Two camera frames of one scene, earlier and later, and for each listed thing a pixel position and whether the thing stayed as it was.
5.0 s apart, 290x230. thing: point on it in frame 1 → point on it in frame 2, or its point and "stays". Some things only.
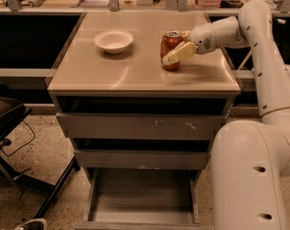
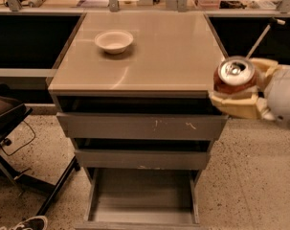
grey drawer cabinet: x=145 y=134 stays
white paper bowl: x=113 y=41 stays
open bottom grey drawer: x=141 y=198 stays
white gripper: x=202 y=36 → x=282 y=91
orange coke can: x=168 y=42 → x=235 y=74
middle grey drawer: x=141 y=159 stays
